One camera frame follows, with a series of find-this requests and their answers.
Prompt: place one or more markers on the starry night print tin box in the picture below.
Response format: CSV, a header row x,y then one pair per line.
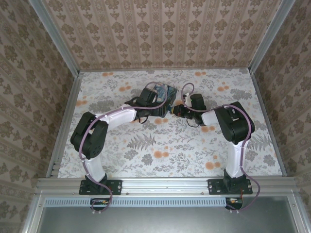
x,y
167,94

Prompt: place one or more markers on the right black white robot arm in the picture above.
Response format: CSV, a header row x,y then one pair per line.
x,y
239,123

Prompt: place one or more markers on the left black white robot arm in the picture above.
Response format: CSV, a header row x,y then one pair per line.
x,y
91,138

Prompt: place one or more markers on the black connector board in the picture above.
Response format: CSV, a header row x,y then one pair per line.
x,y
99,203
234,203

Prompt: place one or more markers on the grey sheet metal panel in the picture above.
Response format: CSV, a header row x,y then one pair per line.
x,y
165,219

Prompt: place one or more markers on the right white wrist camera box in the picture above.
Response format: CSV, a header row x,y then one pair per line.
x,y
186,97

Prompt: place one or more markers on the long aluminium base rail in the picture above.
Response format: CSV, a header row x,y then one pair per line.
x,y
165,185

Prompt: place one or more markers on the aluminium side rail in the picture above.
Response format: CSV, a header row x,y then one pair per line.
x,y
269,121
66,121

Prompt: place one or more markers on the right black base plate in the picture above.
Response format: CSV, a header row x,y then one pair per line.
x,y
215,187

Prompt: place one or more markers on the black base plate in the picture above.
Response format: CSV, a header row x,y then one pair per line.
x,y
215,187
114,187

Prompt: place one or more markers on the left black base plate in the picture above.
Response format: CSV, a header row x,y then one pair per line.
x,y
114,187

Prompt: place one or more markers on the aluminium corner post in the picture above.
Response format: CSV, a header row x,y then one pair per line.
x,y
269,36
54,36

